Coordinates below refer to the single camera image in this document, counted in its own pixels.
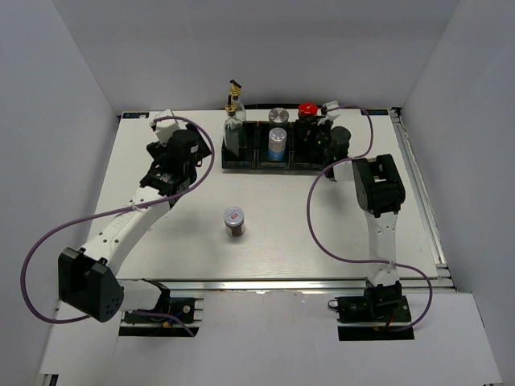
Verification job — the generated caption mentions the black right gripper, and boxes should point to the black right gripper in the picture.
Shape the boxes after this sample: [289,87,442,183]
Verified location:
[297,113,335,158]

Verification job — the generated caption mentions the small brown spice jar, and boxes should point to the small brown spice jar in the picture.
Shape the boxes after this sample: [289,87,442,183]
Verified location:
[298,102,319,123]

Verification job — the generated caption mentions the glass bottle with brown sauce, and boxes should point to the glass bottle with brown sauce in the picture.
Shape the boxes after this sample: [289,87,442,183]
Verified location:
[224,96,243,157]

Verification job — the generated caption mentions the blue label spice jar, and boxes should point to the blue label spice jar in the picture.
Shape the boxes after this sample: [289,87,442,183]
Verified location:
[268,127,287,161]

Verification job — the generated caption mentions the silver lid pink salt jar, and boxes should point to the silver lid pink salt jar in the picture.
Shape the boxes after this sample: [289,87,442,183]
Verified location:
[268,107,290,129]

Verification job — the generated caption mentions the red lid dark spice jar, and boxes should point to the red lid dark spice jar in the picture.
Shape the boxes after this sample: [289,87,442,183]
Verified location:
[224,207,245,237]

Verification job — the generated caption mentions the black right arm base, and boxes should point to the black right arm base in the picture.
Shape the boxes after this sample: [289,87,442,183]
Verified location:
[328,296,414,342]

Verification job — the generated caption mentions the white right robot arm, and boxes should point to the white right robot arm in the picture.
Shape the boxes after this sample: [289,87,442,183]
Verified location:
[306,117,406,321]

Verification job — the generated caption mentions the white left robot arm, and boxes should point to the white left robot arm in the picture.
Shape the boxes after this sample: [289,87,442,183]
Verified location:
[58,127,209,322]

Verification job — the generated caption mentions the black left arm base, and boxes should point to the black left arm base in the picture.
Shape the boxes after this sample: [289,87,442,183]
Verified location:
[119,280,203,338]

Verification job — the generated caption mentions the black three-compartment organizer tray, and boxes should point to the black three-compartment organizer tray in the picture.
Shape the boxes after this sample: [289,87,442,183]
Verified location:
[221,121,323,172]

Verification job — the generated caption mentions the blue logo sticker right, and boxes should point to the blue logo sticker right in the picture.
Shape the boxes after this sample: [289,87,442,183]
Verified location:
[361,109,389,117]

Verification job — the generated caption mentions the blue logo sticker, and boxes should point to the blue logo sticker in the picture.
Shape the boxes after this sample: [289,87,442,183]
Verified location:
[361,109,389,117]
[122,112,150,119]

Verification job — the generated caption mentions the blue logo sticker left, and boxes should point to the blue logo sticker left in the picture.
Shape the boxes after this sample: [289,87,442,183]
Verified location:
[122,112,150,119]

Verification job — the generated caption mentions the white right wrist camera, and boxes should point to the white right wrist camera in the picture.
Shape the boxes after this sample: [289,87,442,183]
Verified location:
[317,101,340,125]

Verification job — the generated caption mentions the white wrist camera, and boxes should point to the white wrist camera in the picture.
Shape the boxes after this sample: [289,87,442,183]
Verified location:
[317,101,340,125]
[149,109,180,147]

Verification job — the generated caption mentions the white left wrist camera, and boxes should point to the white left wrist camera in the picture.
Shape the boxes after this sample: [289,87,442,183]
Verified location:
[149,109,180,147]

